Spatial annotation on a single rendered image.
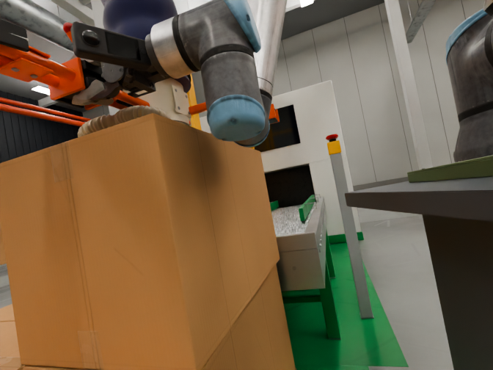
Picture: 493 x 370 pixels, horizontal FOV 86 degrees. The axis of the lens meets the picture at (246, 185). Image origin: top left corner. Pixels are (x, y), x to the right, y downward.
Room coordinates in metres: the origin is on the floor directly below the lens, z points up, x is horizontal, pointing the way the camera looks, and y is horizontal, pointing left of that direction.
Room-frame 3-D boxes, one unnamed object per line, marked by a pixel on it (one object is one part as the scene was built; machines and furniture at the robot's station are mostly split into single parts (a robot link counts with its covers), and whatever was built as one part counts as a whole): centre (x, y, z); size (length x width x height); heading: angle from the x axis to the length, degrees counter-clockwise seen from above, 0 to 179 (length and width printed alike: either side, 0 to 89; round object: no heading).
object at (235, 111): (0.43, -0.01, 0.96); 0.12 x 0.09 x 0.12; 172
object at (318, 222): (2.13, -0.54, 0.50); 2.31 x 0.05 x 0.19; 163
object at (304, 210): (2.48, -0.59, 0.60); 1.60 x 0.11 x 0.09; 163
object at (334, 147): (1.51, -0.53, 0.50); 0.07 x 0.07 x 1.00; 73
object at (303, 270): (1.10, 0.11, 0.47); 0.70 x 0.03 x 0.15; 73
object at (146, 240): (0.74, 0.21, 0.75); 0.60 x 0.40 x 0.40; 161
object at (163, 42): (0.46, 0.08, 1.07); 0.09 x 0.05 x 0.10; 163
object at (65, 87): (0.53, 0.29, 1.07); 0.10 x 0.08 x 0.06; 73
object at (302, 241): (1.10, 0.11, 0.58); 0.70 x 0.03 x 0.06; 73
